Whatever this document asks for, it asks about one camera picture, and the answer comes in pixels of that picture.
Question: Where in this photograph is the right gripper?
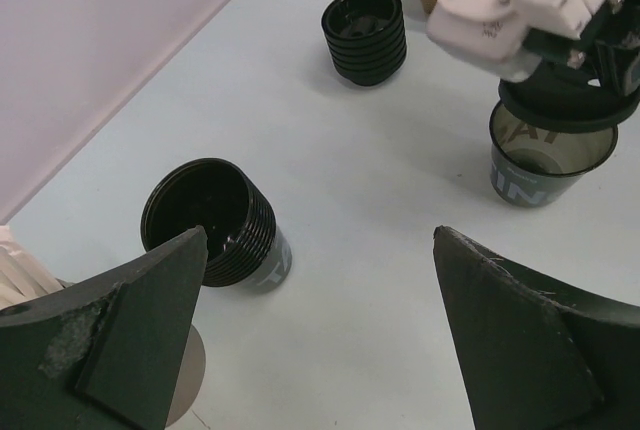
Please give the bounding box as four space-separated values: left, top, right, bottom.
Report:
499 0 639 100

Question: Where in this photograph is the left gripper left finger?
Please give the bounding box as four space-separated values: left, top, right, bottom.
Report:
1 227 207 429

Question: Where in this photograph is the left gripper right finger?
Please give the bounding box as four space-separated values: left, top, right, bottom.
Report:
433 226 639 429

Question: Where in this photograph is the translucent grey coffee cup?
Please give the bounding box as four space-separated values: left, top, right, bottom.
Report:
489 102 618 208

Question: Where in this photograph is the black smooth coffee cup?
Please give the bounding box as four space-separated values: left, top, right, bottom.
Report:
140 158 293 293

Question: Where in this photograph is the black ribbed coffee cup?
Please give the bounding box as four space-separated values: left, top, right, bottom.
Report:
321 0 407 87

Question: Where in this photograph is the black cup lid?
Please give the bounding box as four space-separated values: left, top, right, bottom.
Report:
498 81 639 134

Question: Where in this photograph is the grey straw holder cup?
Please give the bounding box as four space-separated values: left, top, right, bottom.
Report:
165 325 206 428

